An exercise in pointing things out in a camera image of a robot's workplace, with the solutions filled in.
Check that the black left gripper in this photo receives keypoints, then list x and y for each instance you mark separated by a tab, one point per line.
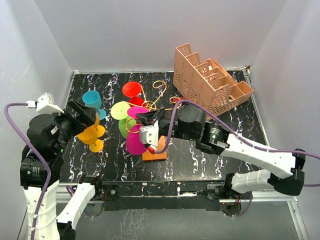
86	115

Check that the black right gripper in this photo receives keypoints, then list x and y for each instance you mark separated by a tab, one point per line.
148	118

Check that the blue wine glass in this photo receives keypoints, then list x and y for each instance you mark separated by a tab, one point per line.
93	99

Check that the yellow-base orange wine glass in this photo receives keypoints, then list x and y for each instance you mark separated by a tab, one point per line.
90	137

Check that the green wine glass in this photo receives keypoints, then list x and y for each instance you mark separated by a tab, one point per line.
119	111

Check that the magenta wine glass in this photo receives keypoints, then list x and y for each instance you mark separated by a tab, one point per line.
133	143

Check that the red wine glass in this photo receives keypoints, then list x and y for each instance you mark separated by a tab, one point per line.
131	90

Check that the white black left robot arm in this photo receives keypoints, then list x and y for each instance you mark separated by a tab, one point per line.
42	158

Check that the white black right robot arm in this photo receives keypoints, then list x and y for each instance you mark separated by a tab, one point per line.
282	172

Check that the orange wooden rack base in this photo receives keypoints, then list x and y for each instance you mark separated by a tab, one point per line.
151	156

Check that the small red object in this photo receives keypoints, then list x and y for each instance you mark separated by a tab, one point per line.
176	99

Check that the pink plastic file organizer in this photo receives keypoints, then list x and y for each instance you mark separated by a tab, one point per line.
207	83

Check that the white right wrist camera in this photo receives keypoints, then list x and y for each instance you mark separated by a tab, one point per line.
149	136

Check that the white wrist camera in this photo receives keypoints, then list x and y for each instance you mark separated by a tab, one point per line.
45	104
149	136

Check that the gold wire glass rack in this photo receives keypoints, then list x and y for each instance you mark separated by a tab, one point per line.
152	104

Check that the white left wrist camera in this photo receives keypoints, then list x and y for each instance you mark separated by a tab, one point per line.
45	104

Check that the black metal base frame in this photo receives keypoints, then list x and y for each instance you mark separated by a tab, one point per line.
156	195

